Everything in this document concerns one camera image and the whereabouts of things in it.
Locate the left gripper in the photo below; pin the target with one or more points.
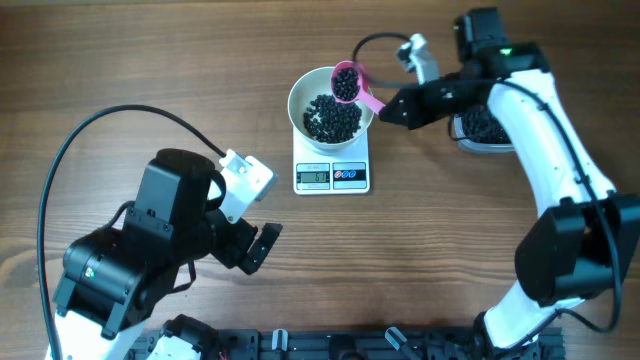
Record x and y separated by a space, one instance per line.
235 249

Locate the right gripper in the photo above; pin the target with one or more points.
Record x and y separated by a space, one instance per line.
416 113

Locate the pink measuring scoop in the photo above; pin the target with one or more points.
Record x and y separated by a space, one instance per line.
348 85

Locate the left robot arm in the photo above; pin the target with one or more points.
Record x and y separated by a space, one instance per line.
186 208

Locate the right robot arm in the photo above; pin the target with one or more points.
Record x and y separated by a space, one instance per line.
586 232

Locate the black beans in bowl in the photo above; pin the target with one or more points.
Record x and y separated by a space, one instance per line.
328 121

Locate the white bowl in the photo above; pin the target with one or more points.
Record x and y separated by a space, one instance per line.
307 88

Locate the white digital kitchen scale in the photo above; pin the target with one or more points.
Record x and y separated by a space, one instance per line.
345 171

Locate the clear plastic container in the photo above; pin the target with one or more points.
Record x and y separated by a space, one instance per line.
456 134

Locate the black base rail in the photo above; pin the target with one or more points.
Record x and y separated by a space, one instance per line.
187 338

